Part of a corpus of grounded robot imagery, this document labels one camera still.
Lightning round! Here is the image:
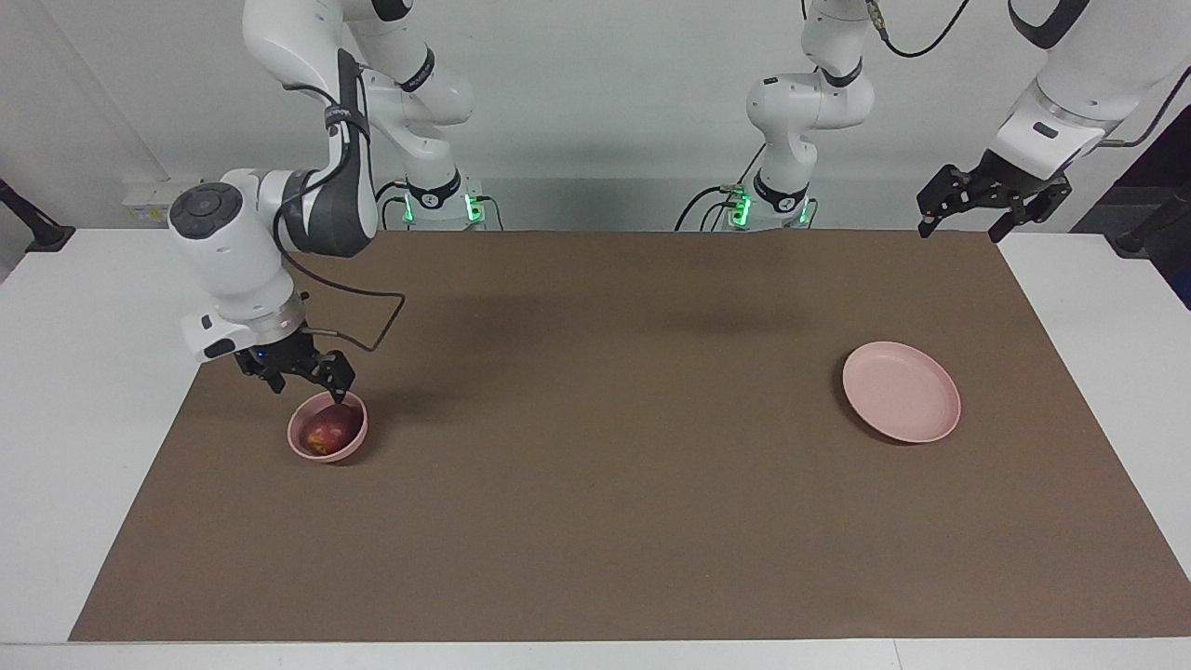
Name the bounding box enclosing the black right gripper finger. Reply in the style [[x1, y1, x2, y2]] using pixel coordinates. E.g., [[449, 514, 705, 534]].
[[312, 350, 356, 406], [237, 358, 286, 394]]

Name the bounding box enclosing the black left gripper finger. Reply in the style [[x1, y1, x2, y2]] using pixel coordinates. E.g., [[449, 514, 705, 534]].
[[989, 184, 1071, 245], [917, 165, 976, 239]]

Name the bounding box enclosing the red apple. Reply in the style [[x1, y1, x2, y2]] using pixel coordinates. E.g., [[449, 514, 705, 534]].
[[305, 412, 359, 457]]

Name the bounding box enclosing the pink bowl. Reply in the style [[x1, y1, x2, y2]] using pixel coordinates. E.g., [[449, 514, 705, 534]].
[[287, 391, 369, 464]]

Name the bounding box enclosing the pink plate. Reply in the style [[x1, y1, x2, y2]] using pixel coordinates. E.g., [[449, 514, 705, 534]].
[[842, 341, 962, 445]]

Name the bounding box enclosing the black clamp stand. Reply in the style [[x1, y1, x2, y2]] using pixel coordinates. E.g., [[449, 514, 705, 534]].
[[1105, 181, 1191, 260], [0, 179, 75, 254]]

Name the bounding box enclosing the dark cabinet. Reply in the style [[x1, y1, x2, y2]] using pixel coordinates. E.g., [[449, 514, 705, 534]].
[[1070, 107, 1191, 310]]

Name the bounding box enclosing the white power strip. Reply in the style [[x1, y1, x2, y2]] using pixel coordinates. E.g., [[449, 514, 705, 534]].
[[123, 179, 192, 222]]

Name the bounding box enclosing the brown table mat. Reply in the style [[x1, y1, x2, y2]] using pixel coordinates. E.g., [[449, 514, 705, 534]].
[[68, 229, 1191, 643]]

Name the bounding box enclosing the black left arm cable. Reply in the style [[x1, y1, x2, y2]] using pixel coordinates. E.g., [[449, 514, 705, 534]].
[[870, 0, 1191, 150]]

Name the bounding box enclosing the black right base cable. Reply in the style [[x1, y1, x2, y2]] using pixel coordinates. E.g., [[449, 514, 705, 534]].
[[374, 179, 410, 231]]

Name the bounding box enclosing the black base cable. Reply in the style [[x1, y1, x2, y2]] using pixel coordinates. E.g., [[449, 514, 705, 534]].
[[374, 179, 410, 231], [675, 144, 769, 232]]

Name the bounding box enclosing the black left base cable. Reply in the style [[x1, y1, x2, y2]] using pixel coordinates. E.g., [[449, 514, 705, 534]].
[[675, 144, 769, 232]]

